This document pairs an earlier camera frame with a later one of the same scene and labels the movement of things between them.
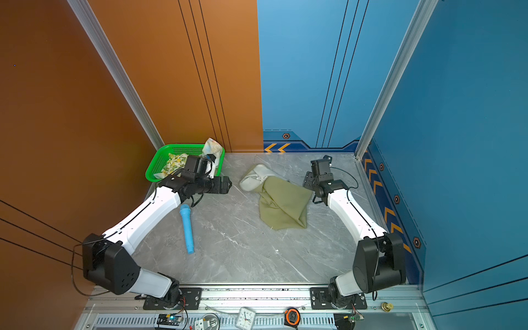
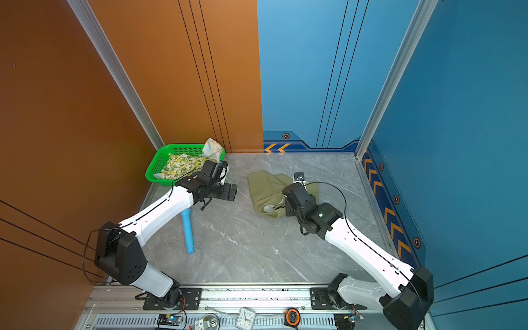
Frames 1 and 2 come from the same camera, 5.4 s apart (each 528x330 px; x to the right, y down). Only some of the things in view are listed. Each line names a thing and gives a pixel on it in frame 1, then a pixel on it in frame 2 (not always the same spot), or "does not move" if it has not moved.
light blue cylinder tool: x=186 y=214 does not move
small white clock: x=245 y=319 does not move
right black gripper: x=308 y=179 -> x=288 y=209
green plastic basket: x=159 y=159 does not move
